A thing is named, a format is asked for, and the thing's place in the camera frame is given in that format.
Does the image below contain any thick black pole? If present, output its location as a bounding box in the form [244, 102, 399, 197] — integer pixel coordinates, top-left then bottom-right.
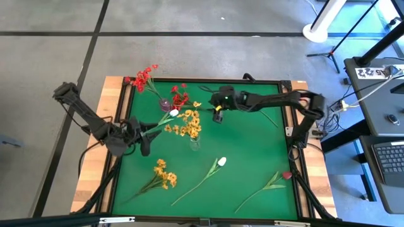
[355, 18, 404, 67]

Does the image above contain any dark grey desk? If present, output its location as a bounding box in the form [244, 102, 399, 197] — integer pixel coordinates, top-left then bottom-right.
[359, 135, 404, 215]

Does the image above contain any black cable bundle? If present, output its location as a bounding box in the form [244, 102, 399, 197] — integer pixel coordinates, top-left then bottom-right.
[324, 107, 342, 133]

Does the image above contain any white tulip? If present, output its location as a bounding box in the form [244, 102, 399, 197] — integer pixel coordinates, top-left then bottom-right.
[142, 108, 180, 136]
[170, 156, 228, 207]

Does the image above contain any silver frame bracket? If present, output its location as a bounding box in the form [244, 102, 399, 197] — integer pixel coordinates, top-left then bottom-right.
[98, 216, 136, 224]
[273, 220, 312, 227]

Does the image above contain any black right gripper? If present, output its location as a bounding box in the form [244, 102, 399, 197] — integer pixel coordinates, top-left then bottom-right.
[208, 85, 237, 124]

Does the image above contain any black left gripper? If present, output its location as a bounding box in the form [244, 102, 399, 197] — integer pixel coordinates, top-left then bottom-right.
[125, 115, 163, 158]

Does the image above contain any pink glass vase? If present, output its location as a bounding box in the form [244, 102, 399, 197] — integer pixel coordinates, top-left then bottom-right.
[159, 98, 173, 113]

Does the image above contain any black tripod stand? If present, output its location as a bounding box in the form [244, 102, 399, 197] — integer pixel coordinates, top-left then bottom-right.
[306, 0, 379, 74]

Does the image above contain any white pole stand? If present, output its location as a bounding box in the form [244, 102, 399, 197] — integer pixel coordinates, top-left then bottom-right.
[302, 0, 348, 44]

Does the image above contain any white paper label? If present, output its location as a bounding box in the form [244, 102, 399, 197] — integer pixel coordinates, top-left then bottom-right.
[355, 66, 388, 79]

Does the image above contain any black table frame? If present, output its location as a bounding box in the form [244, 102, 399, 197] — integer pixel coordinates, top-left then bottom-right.
[94, 75, 316, 226]

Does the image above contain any yellow flower bunch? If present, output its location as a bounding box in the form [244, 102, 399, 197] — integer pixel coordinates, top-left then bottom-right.
[163, 100, 203, 149]
[124, 158, 178, 203]

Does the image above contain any black keyboard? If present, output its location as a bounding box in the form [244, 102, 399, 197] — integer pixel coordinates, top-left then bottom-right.
[372, 141, 404, 187]

